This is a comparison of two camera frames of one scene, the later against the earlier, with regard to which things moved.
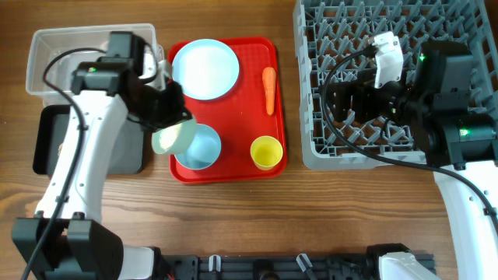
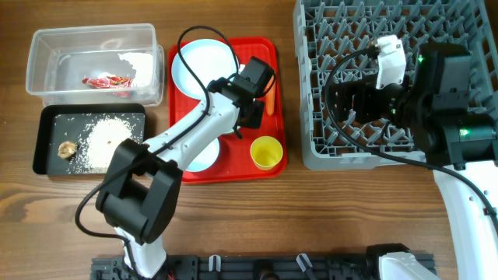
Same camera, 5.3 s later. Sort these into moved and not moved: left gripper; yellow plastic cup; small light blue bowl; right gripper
Moved: left gripper
Not moved: small light blue bowl; yellow plastic cup; right gripper
